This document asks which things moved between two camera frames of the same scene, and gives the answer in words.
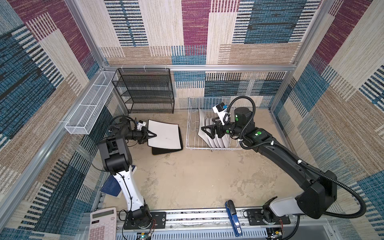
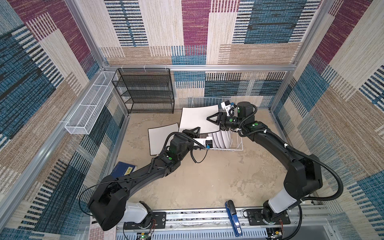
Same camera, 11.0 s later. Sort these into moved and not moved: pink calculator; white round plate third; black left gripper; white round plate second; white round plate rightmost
Moved: black left gripper
Not moved: white round plate third; white round plate rightmost; white round plate second; pink calculator
